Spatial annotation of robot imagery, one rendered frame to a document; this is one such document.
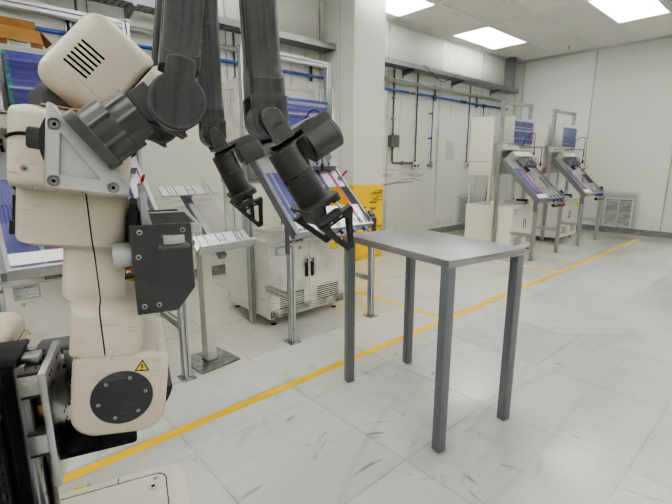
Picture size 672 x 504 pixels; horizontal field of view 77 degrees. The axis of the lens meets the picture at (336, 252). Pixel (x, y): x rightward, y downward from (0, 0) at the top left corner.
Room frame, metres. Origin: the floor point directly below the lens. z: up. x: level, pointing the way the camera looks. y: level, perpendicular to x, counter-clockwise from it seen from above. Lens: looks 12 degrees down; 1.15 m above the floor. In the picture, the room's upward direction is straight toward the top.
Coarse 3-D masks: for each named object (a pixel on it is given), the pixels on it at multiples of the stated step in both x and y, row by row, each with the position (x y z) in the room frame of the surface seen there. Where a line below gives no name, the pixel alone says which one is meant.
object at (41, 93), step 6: (42, 84) 0.73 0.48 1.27; (36, 90) 0.73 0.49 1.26; (42, 90) 0.73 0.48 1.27; (48, 90) 0.73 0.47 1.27; (30, 96) 0.72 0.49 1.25; (36, 96) 0.73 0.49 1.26; (42, 96) 0.73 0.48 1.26; (48, 96) 0.73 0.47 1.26; (54, 96) 0.73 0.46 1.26; (30, 102) 0.72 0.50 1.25; (36, 102) 0.72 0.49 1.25; (42, 102) 0.73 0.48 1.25; (54, 102) 0.73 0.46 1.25; (60, 102) 0.74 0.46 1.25
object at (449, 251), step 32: (352, 256) 2.08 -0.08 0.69; (416, 256) 1.65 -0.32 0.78; (448, 256) 1.58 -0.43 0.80; (480, 256) 1.60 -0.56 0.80; (512, 256) 1.70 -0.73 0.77; (352, 288) 2.08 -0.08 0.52; (448, 288) 1.51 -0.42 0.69; (512, 288) 1.74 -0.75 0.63; (352, 320) 2.08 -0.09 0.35; (448, 320) 1.51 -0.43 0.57; (512, 320) 1.72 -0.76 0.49; (352, 352) 2.08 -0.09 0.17; (448, 352) 1.52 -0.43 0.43; (512, 352) 1.73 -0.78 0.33; (448, 384) 1.53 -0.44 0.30
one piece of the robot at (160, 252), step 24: (144, 192) 0.74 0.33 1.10; (144, 216) 0.74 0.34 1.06; (168, 216) 0.89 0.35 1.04; (192, 216) 0.88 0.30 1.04; (144, 240) 0.72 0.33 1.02; (168, 240) 0.73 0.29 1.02; (192, 240) 0.77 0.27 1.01; (120, 264) 0.71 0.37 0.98; (144, 264) 0.72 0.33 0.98; (168, 264) 0.74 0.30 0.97; (192, 264) 0.75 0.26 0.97; (144, 288) 0.72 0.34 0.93; (168, 288) 0.73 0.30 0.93; (192, 288) 0.75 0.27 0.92; (144, 312) 0.72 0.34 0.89
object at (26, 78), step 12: (12, 60) 2.09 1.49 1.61; (24, 60) 2.12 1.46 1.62; (36, 60) 2.15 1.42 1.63; (12, 72) 2.09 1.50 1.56; (24, 72) 2.12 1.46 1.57; (36, 72) 2.15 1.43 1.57; (12, 84) 2.08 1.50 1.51; (24, 84) 2.11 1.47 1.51; (36, 84) 2.14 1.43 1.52; (12, 96) 2.08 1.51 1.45; (24, 96) 2.11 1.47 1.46
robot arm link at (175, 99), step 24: (168, 0) 0.65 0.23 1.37; (192, 0) 0.66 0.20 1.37; (168, 24) 0.64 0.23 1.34; (192, 24) 0.66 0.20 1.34; (168, 48) 0.64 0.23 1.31; (192, 48) 0.65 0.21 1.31; (168, 72) 0.62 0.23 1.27; (192, 72) 0.63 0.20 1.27; (168, 96) 0.62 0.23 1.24; (192, 96) 0.63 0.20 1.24; (168, 120) 0.62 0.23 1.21; (192, 120) 0.63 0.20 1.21
